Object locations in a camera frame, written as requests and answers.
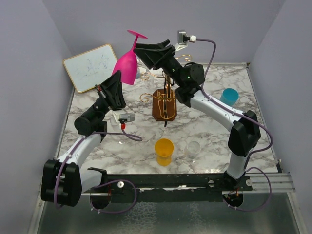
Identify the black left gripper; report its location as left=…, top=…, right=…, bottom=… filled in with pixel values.
left=89, top=69, right=126, bottom=120

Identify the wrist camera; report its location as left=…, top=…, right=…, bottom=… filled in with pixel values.
left=112, top=110, right=135, bottom=130
left=174, top=30, right=196, bottom=51

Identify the clear champagne flute glass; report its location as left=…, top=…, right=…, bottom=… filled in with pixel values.
left=135, top=58, right=155, bottom=89

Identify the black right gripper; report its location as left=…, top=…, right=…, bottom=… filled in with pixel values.
left=132, top=41, right=184, bottom=87

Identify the gold and black glass rack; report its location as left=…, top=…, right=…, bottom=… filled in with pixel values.
left=139, top=54, right=193, bottom=128

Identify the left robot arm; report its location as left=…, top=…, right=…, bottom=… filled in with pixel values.
left=40, top=70, right=126, bottom=209

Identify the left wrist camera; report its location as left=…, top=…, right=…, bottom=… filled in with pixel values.
left=112, top=110, right=135, bottom=130

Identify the orange plastic wine glass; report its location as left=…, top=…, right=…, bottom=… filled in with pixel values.
left=155, top=138, right=174, bottom=166

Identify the pink plastic wine glass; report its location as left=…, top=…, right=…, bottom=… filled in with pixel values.
left=113, top=30, right=148, bottom=85

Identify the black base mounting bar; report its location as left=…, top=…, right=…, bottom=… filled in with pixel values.
left=88, top=167, right=252, bottom=203

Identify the blue plastic wine glass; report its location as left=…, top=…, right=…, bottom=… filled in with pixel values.
left=220, top=88, right=239, bottom=106

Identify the short clear glass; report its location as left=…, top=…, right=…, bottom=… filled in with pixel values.
left=184, top=141, right=201, bottom=163

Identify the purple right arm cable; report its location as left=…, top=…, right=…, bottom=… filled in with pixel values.
left=195, top=38, right=273, bottom=212

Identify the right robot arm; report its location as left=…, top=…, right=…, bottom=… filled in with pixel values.
left=133, top=40, right=261, bottom=191

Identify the small framed whiteboard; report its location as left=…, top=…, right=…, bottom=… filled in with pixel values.
left=63, top=44, right=117, bottom=93

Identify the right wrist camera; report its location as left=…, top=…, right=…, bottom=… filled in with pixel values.
left=174, top=30, right=196, bottom=51

